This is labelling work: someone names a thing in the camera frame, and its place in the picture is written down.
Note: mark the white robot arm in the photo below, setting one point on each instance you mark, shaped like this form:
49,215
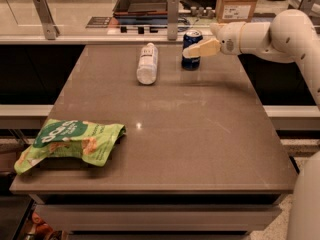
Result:
289,37

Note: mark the blue pepsi can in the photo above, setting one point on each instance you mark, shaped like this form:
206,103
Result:
190,58

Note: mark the brown cardboard box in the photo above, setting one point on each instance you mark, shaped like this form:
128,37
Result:
228,11

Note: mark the left metal glass bracket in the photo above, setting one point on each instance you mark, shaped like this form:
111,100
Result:
50,29

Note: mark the middle metal glass bracket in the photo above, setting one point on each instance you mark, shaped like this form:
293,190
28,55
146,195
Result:
172,17

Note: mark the metal glass bracket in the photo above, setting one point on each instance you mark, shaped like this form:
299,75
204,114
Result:
50,29
306,6
172,17

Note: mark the dark tray with orange rim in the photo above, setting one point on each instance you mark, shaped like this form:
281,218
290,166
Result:
140,8

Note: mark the right metal glass bracket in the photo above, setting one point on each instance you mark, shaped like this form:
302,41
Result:
306,6

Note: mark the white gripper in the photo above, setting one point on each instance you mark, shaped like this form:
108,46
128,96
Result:
229,39

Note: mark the white plastic water bottle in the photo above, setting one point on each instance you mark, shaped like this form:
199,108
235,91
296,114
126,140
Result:
148,62

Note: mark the green rice chip bag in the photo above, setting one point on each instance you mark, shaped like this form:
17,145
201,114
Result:
88,141

